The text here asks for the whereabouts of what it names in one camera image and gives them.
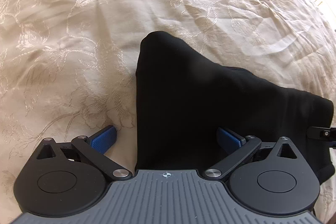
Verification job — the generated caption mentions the black pants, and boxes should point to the black pants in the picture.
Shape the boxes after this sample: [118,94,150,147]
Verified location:
[136,31,335,182]

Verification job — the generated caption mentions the cream embroidered bedspread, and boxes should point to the cream embroidered bedspread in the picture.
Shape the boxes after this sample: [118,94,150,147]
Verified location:
[1,0,335,223]

